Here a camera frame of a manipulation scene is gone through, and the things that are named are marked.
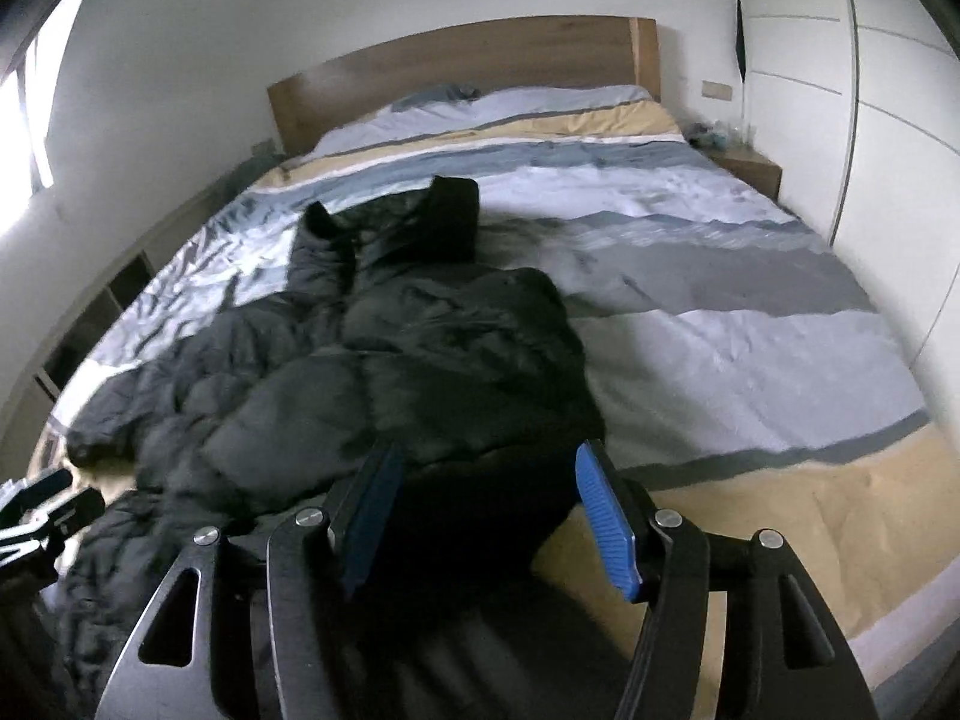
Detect black puffer coat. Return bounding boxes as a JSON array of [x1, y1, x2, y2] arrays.
[[59, 177, 625, 718]]

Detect dark clothes on shelf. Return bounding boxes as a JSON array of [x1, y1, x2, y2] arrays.
[[220, 153, 285, 202]]

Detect white low shelf unit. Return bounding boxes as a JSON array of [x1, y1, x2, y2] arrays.
[[2, 182, 236, 478]]

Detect striped duvet cover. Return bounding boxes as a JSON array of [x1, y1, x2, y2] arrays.
[[67, 86, 958, 718]]

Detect window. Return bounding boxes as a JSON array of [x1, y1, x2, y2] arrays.
[[2, 0, 83, 234]]

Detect blue grey pillow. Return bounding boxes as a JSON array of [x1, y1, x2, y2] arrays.
[[389, 83, 482, 112]]

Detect wooden nightstand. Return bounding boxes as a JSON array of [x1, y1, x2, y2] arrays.
[[703, 146, 782, 202]]

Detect items on nightstand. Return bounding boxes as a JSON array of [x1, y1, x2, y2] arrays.
[[683, 121, 743, 151]]

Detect wooden headboard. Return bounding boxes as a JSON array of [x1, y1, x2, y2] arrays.
[[267, 15, 662, 156]]

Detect white sliding wardrobe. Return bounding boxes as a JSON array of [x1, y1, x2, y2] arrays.
[[739, 0, 958, 436]]

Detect wall socket plate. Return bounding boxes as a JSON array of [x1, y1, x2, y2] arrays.
[[701, 80, 734, 103]]

